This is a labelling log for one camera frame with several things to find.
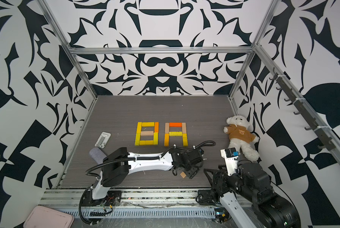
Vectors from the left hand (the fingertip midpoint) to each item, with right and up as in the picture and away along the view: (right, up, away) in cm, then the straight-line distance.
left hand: (192, 164), depth 81 cm
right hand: (+4, +7, -21) cm, 23 cm away
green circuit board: (+13, -21, -10) cm, 27 cm away
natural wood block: (-29, +15, +18) cm, 37 cm away
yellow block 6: (-3, +10, +13) cm, 17 cm away
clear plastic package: (-56, +11, +13) cm, 59 cm away
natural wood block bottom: (-6, -3, -7) cm, 9 cm away
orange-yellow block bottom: (-15, +11, +14) cm, 23 cm away
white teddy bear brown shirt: (+31, +13, +9) cm, 35 cm away
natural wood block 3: (-3, +19, +21) cm, 29 cm away
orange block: (-22, +19, +20) cm, 36 cm away
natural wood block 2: (-15, +18, +20) cm, 31 cm away
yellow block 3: (-22, +12, +16) cm, 30 cm away
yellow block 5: (-9, +15, +16) cm, 24 cm away
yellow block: (-34, +18, +20) cm, 44 cm away
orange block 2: (-9, +21, +22) cm, 31 cm away
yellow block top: (-29, +21, +22) cm, 41 cm away
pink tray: (-73, -20, -13) cm, 77 cm away
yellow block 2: (-34, +11, +14) cm, 39 cm away
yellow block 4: (-31, +10, +13) cm, 35 cm away
